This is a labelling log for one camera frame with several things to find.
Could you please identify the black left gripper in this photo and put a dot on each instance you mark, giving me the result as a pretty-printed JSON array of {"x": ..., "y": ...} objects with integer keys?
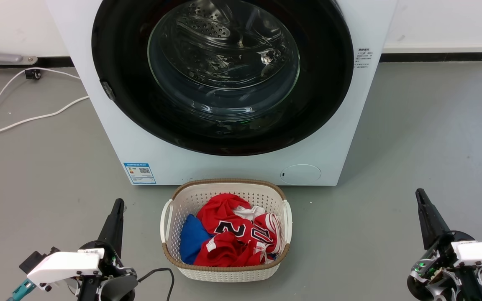
[{"x": 109, "y": 261}]

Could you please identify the white front-load washing machine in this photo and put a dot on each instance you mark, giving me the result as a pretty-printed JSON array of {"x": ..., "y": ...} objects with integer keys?
[{"x": 224, "y": 169}]

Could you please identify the black round glass washer door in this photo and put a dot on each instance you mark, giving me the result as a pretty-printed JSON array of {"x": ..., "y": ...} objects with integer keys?
[{"x": 320, "y": 104}]

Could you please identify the small printed text sticker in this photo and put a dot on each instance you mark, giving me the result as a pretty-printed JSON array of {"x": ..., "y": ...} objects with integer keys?
[{"x": 364, "y": 57}]

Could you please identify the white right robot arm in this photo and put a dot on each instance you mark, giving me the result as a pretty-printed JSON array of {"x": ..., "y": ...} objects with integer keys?
[{"x": 442, "y": 290}]

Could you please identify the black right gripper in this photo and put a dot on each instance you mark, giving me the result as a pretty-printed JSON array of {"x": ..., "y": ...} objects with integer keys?
[{"x": 437, "y": 259}]

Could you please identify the white plastic laundry basket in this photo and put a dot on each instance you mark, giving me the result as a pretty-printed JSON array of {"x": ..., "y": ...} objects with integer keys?
[{"x": 224, "y": 274}]

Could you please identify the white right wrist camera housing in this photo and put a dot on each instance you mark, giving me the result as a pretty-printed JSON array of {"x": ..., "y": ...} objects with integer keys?
[{"x": 481, "y": 253}]

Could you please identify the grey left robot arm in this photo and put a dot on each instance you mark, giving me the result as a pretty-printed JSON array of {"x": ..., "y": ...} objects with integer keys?
[{"x": 119, "y": 289}]

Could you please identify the red basketball jersey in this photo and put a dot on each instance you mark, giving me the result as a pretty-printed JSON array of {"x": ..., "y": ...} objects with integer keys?
[{"x": 220, "y": 213}]

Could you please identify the blue energy label sticker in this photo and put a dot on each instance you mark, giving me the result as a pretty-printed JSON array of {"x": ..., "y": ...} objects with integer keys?
[{"x": 139, "y": 173}]

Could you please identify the small black plug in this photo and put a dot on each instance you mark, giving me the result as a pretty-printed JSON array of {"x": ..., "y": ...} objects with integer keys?
[{"x": 33, "y": 74}]

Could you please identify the round white filter cover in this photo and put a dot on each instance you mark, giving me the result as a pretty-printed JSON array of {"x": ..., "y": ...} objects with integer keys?
[{"x": 301, "y": 174}]

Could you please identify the steel perforated washer drum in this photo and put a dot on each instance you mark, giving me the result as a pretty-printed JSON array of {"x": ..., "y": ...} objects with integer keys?
[{"x": 224, "y": 46}]

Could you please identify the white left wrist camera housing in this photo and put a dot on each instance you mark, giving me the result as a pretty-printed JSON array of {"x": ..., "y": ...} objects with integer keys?
[{"x": 63, "y": 265}]

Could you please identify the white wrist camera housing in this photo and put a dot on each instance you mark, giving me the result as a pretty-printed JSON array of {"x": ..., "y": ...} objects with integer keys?
[
  {"x": 481, "y": 253},
  {"x": 63, "y": 265}
]

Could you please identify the blue garment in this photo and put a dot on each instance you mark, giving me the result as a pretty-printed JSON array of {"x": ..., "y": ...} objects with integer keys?
[{"x": 191, "y": 238}]

